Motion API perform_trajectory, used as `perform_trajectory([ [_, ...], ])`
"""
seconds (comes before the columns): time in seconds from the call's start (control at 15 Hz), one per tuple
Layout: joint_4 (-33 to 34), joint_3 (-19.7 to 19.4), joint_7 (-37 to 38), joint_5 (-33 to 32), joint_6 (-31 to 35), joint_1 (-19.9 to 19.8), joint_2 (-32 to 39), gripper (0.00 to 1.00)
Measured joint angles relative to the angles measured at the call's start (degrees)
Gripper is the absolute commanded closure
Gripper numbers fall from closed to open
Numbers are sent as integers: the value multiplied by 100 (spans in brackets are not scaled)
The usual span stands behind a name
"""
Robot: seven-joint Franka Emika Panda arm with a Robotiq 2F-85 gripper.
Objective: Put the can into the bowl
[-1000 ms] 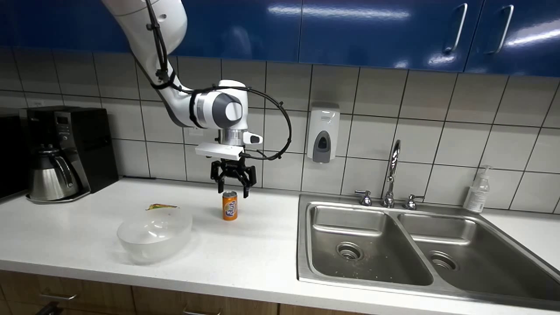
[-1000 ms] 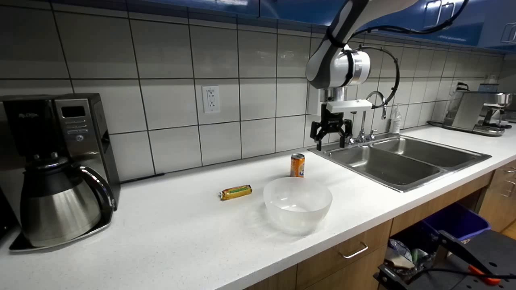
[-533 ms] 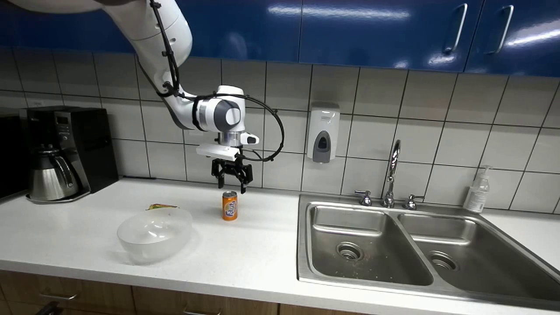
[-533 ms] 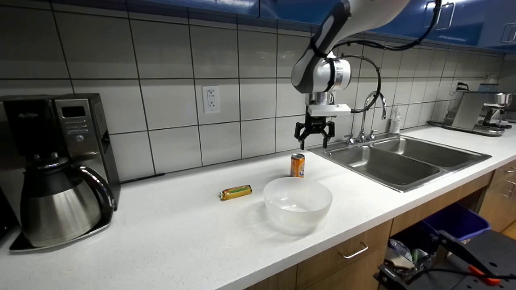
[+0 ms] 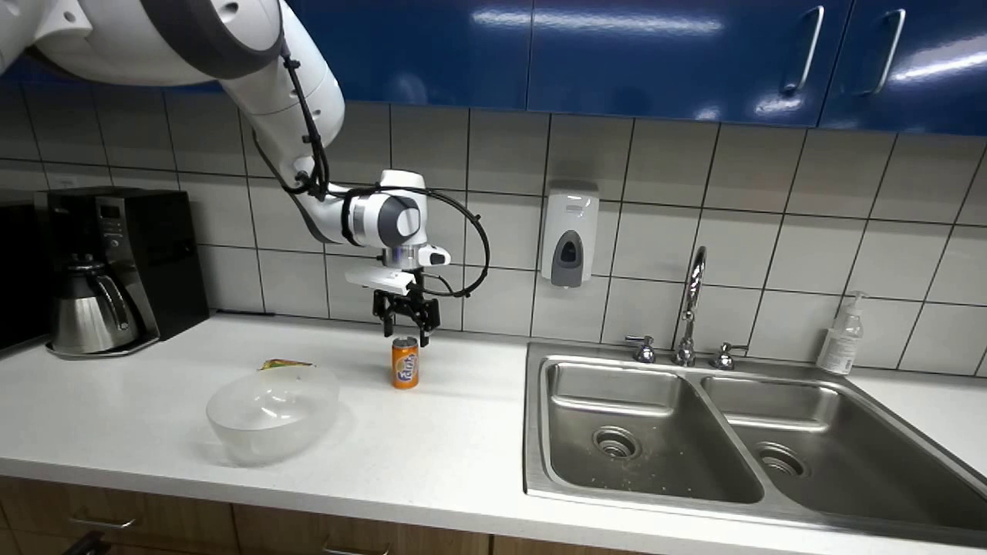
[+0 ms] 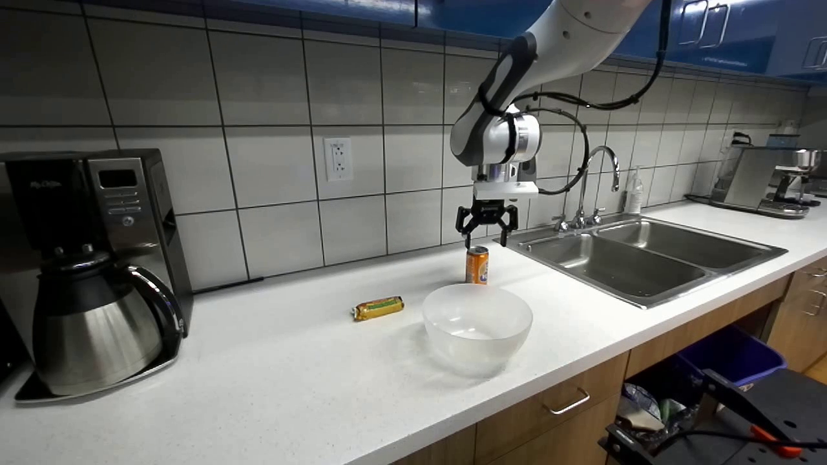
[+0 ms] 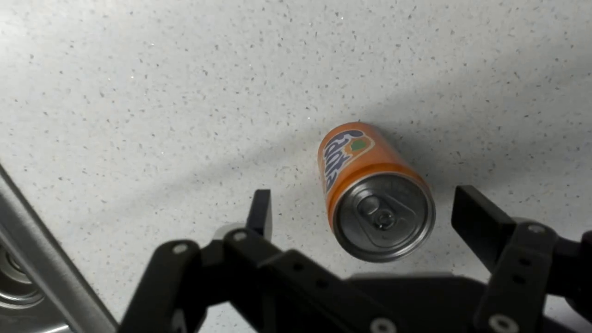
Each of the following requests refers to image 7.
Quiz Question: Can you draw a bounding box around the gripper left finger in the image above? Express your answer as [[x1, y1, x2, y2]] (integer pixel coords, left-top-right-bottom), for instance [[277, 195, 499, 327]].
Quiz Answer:
[[117, 189, 398, 333]]

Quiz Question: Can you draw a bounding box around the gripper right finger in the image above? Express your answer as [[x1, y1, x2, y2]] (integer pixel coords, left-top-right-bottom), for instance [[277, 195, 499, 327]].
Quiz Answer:
[[451, 185, 592, 333]]

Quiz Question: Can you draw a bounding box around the orange soda can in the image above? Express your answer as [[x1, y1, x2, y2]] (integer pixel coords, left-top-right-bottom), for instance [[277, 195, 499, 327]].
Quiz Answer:
[[317, 122, 436, 263]]

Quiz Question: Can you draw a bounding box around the stainless steel sink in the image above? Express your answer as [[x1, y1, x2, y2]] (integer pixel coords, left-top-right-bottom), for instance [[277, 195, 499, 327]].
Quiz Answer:
[[0, 163, 119, 333]]

